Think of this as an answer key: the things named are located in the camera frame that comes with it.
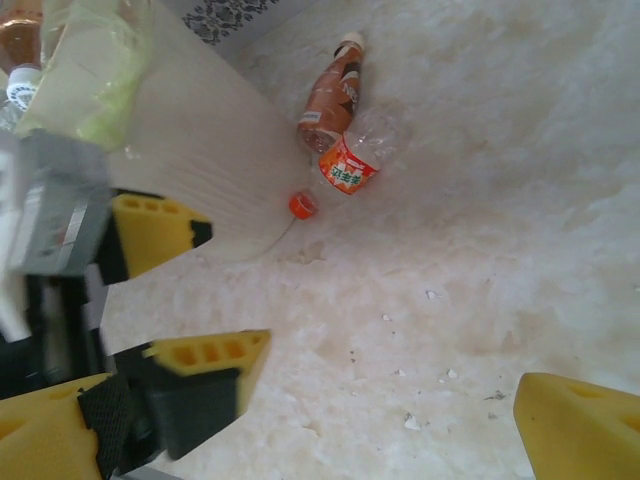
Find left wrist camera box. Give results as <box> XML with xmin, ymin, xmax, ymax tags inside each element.
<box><xmin>0</xmin><ymin>133</ymin><xmax>112</xmax><ymax>341</ymax></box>

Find orange-cap orange-label clear bottle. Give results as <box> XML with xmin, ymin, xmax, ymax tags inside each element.
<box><xmin>287</xmin><ymin>107</ymin><xmax>401</xmax><ymax>222</ymax></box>

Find amber tea bottle red label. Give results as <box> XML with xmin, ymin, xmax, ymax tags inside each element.
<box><xmin>0</xmin><ymin>0</ymin><xmax>47</xmax><ymax>114</ymax></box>

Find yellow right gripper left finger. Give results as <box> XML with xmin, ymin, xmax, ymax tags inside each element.
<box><xmin>0</xmin><ymin>371</ymin><xmax>135</xmax><ymax>480</ymax></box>

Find brown coffee bottle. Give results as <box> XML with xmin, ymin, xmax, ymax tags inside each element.
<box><xmin>296</xmin><ymin>30</ymin><xmax>370</xmax><ymax>155</ymax></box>

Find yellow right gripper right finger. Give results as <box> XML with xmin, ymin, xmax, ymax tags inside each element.
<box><xmin>512</xmin><ymin>371</ymin><xmax>640</xmax><ymax>480</ymax></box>

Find cream plastic bin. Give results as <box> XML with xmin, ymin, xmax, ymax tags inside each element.
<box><xmin>14</xmin><ymin>0</ymin><xmax>324</xmax><ymax>262</ymax></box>

